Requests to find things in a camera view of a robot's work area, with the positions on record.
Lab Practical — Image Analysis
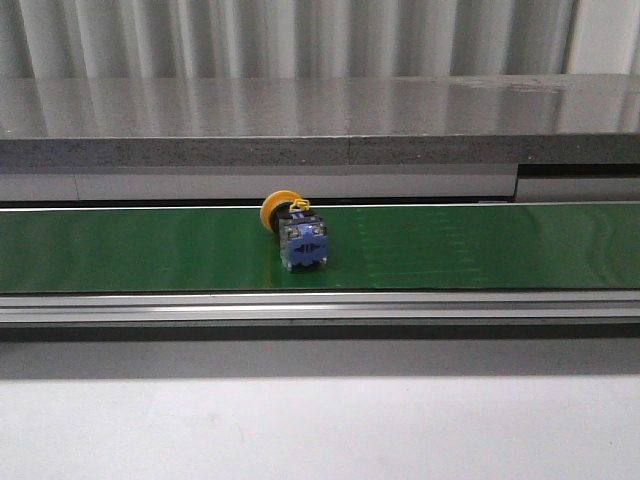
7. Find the yellow mushroom push button switch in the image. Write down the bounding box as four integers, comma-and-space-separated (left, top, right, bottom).
260, 190, 329, 271

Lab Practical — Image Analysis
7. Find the white cabinet panel under counter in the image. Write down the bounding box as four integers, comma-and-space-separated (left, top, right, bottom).
1, 164, 639, 203

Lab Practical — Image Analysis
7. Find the green conveyor belt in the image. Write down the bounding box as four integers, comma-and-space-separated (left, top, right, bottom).
1, 203, 639, 294

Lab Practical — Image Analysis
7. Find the grey stone-look counter slab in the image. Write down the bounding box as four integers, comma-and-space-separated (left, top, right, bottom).
1, 75, 639, 171

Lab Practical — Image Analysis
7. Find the white pleated curtain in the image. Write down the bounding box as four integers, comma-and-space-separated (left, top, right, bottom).
0, 0, 640, 81

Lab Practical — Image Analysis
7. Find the aluminium conveyor side rail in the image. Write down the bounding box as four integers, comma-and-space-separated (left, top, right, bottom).
1, 290, 639, 329

